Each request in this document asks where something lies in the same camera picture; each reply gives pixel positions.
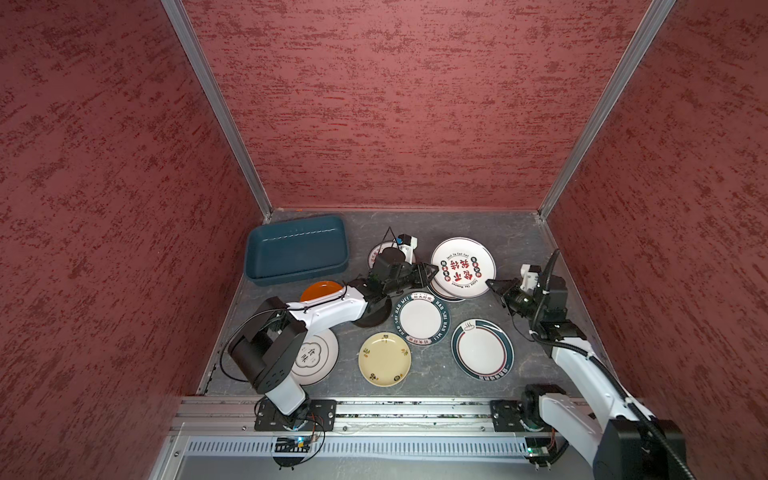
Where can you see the aluminium corner post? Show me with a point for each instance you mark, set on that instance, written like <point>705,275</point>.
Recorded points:
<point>189,41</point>
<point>641,39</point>

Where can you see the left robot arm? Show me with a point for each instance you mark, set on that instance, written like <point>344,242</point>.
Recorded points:
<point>266,345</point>

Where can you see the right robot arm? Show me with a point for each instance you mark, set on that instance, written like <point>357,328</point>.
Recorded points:
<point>619,437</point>

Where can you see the left circuit board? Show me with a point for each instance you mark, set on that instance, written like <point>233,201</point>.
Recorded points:
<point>292,445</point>

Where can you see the right aluminium corner post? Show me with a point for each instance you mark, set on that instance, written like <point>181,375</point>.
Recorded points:
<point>641,39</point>

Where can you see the left aluminium corner post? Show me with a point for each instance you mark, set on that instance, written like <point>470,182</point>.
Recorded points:
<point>189,41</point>

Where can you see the small green rimmed plate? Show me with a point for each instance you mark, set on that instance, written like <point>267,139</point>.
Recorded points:
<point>442,294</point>

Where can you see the pale yellow plate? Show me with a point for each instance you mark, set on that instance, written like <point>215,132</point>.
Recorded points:
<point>384,359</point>

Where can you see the orange sunburst pattern plate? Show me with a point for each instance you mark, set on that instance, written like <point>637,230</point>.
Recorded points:
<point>377,250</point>

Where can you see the white plate black flower outline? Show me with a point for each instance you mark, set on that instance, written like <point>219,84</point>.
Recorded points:
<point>316,358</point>

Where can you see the white plate red characters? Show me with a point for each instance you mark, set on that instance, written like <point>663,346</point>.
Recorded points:
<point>464,266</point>

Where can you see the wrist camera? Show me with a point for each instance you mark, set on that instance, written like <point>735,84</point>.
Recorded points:
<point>529,277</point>
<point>407,244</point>

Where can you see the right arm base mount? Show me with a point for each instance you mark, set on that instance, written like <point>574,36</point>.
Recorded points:
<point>512,416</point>

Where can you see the green lettered rim plate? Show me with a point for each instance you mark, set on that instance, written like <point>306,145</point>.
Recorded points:
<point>421,318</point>

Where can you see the right circuit board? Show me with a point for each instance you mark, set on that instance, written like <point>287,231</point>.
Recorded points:
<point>536,447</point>

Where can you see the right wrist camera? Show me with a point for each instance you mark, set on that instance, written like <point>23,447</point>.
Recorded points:
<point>529,277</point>

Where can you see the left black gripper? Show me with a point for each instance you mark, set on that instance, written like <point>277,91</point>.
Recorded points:
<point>420,271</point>

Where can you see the large green red rimmed plate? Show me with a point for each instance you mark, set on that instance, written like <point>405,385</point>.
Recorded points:
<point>482,350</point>

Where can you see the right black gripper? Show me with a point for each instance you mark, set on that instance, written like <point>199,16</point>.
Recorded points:
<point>504,285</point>

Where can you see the teal plastic bin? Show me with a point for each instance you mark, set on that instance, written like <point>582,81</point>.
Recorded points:
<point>296,250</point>

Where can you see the circuit board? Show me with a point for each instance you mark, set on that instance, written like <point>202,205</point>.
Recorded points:
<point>536,447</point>
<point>292,445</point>

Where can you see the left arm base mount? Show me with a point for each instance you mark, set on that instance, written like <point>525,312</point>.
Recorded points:
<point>312,414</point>

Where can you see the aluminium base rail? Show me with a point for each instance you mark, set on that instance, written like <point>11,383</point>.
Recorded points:
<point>398,416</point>

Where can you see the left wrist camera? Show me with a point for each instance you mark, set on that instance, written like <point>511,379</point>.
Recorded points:
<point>407,244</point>

